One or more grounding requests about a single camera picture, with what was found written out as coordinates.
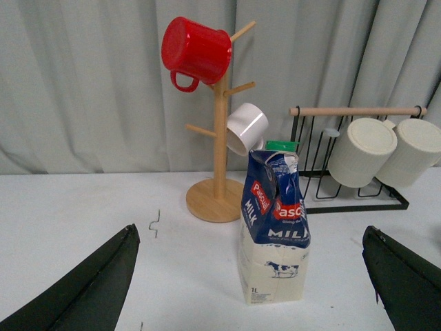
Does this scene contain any cream ribbed mug right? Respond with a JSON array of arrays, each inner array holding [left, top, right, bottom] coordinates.
[[376, 118, 440, 188]]

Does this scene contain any grey curtain backdrop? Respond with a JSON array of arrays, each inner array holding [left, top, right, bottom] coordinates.
[[1, 1, 440, 174]]

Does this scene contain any black wire mug rack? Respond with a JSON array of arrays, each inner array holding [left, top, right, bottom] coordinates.
[[289, 106, 427, 214]]

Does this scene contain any blue and cream milk carton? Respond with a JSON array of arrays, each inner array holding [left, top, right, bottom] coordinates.
[[238, 142, 311, 305]]

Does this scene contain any wooden mug tree stand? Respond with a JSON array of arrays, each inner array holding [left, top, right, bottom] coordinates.
[[185, 20, 257, 224]]

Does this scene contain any cream ribbed mug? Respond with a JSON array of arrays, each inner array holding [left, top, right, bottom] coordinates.
[[376, 118, 440, 188], [328, 118, 398, 188]]

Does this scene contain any red enamel mug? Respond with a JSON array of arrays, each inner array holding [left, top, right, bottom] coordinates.
[[161, 17, 232, 92]]

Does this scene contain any cream ribbed mug left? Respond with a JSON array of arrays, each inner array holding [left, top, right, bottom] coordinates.
[[328, 118, 398, 188]]

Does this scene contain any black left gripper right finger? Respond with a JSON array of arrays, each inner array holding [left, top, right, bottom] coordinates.
[[362, 225, 440, 330]]

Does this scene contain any white glossy mug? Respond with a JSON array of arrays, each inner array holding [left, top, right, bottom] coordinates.
[[227, 103, 269, 157]]

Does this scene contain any small bent metal wire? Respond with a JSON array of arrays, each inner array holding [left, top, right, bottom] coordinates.
[[149, 209, 162, 239]]

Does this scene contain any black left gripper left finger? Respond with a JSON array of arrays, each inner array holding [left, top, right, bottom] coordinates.
[[1, 224, 140, 330]]

